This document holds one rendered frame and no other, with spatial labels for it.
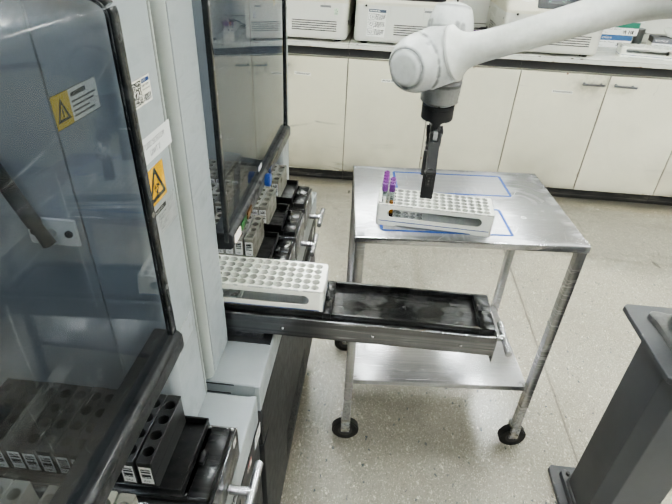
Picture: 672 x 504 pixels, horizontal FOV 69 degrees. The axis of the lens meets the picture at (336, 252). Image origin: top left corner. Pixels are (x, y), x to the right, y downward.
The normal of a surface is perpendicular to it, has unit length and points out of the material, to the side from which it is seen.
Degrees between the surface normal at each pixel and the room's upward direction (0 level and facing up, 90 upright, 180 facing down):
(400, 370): 0
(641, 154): 90
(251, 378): 0
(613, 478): 90
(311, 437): 0
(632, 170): 90
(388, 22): 90
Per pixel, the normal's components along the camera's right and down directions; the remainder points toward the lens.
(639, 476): -0.10, 0.54
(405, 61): -0.62, 0.46
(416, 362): 0.04, -0.83
